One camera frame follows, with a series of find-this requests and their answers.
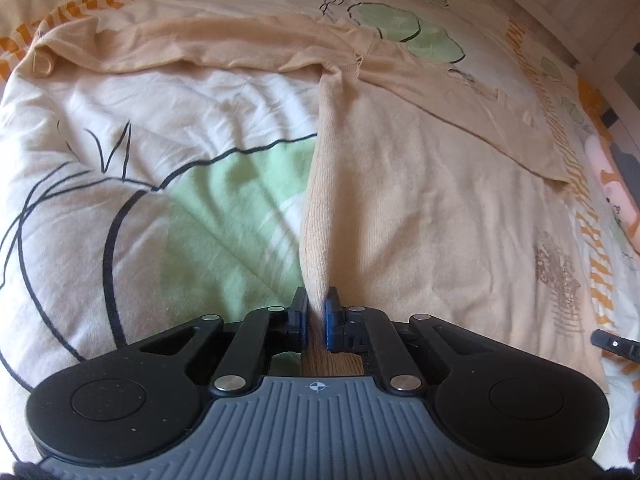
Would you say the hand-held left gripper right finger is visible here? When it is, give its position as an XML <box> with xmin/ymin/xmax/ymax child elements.
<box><xmin>324</xmin><ymin>287</ymin><xmax>482</xmax><ymax>394</ymax></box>

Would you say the white slatted bed rail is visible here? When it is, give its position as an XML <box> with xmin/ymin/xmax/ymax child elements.
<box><xmin>480</xmin><ymin>0</ymin><xmax>640</xmax><ymax>107</ymax></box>

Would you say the printed bed blanket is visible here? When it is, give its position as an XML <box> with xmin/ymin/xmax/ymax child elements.
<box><xmin>0</xmin><ymin>0</ymin><xmax>640</xmax><ymax>467</ymax></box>

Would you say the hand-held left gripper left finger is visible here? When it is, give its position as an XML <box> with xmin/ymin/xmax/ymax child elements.
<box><xmin>127</xmin><ymin>287</ymin><xmax>310</xmax><ymax>394</ymax></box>

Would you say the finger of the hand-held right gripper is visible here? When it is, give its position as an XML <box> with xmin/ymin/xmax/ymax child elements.
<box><xmin>591</xmin><ymin>329</ymin><xmax>640</xmax><ymax>357</ymax></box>

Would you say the beige knit sweater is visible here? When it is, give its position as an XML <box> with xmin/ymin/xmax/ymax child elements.
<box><xmin>30</xmin><ymin>12</ymin><xmax>608</xmax><ymax>394</ymax></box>

